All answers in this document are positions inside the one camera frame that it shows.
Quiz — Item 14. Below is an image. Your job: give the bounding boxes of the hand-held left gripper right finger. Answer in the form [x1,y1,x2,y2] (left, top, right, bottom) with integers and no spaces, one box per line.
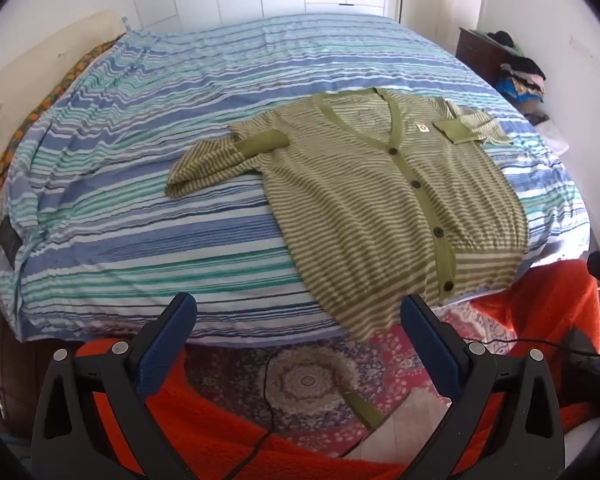
[400,294,566,480]

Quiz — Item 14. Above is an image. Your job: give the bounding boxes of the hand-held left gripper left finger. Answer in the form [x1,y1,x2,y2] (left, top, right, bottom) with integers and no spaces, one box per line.
[31,292,198,480]

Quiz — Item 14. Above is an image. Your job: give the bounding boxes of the green striped cardigan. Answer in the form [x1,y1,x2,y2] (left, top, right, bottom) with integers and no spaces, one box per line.
[165,87,528,343]

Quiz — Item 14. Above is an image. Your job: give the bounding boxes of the pile of clothes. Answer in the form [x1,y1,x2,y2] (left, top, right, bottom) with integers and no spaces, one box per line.
[487,30,548,111]

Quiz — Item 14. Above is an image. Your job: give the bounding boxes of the olive green strip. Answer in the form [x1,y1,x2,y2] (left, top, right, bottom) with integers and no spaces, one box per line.
[342,387,383,431]

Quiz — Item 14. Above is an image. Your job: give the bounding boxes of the grey cloth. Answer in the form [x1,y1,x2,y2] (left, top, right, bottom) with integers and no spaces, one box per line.
[555,327,600,406]

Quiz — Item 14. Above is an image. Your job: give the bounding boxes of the white cloth bundle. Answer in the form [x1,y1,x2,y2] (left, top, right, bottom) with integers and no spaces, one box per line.
[530,115,571,156]

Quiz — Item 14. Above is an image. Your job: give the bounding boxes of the patterned rug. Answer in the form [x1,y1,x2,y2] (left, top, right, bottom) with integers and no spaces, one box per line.
[185,300,521,456]

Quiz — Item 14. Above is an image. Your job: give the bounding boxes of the blue green striped duvet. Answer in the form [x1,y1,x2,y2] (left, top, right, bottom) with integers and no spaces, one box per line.
[0,12,593,341]

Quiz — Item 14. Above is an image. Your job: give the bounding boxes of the dark wooden nightstand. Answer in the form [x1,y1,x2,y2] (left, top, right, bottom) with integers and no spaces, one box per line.
[455,27,511,86]

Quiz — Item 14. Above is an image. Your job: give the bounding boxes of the orange patterned bed sheet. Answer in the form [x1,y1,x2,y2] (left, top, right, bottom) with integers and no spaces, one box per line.
[0,40,118,301]

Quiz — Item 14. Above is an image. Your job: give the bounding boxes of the cream headboard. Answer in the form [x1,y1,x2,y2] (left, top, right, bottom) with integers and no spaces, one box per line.
[0,7,131,196]

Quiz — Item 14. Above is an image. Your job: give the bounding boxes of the wooden bed frame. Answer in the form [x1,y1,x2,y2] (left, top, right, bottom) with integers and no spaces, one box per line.
[0,290,81,411]

